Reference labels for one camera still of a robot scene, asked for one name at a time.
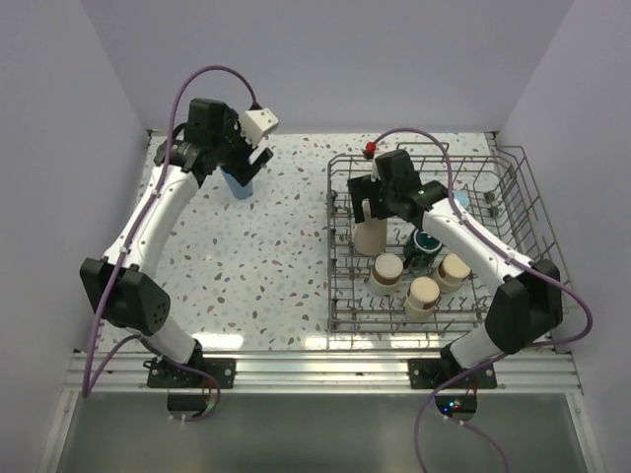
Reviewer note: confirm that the tall beige cup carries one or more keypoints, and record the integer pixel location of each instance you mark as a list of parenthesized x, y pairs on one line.
[(370, 235)]

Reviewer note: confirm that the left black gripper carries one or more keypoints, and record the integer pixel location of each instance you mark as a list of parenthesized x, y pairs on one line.
[(244, 170)]

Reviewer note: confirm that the beige brown cup middle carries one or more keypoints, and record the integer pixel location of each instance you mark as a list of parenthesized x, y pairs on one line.
[(421, 298)]

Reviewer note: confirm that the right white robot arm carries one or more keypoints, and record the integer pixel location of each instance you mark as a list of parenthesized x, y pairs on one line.
[(526, 294)]

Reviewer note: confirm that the light blue ceramic mug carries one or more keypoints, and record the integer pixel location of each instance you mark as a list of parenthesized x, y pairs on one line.
[(462, 198)]

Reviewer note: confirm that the beige brown cup left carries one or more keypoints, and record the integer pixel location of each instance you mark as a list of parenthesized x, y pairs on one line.
[(385, 274)]

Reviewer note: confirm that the left round controller board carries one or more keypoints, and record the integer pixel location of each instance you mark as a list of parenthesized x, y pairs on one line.
[(195, 404)]

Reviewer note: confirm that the beige brown cup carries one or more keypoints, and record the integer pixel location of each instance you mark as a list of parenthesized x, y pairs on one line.
[(421, 298), (385, 274), (450, 273)]

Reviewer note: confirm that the blue plastic cup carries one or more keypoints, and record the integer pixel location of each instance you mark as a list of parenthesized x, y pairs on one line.
[(240, 192)]

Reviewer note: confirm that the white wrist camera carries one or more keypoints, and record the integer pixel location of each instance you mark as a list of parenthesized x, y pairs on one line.
[(369, 154), (257, 124)]

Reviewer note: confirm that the aluminium mounting rail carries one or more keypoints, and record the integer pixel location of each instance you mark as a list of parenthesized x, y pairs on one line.
[(386, 372)]

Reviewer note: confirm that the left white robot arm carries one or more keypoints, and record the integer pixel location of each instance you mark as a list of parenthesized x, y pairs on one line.
[(121, 284)]

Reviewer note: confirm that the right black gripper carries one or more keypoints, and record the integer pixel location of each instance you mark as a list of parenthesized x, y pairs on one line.
[(361, 188)]

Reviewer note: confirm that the dark green mug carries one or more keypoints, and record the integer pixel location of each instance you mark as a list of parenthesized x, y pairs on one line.
[(420, 250)]

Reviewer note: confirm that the right round controller board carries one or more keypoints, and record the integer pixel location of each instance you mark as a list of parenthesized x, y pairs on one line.
[(460, 407)]

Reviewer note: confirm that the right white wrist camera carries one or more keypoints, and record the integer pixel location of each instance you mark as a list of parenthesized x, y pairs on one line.
[(369, 154)]

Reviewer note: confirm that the grey wire dish rack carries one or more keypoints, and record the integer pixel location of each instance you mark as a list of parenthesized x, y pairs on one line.
[(501, 195)]

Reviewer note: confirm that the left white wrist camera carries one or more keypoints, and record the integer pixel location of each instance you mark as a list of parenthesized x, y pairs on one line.
[(257, 124)]

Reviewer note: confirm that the beige brown cup right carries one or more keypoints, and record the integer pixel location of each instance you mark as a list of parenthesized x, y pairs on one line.
[(450, 273)]

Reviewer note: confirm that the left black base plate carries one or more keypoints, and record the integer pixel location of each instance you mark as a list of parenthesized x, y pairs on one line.
[(203, 372)]

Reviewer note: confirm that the round controller board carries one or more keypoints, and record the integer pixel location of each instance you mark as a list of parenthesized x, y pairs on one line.
[(460, 407), (195, 404)]

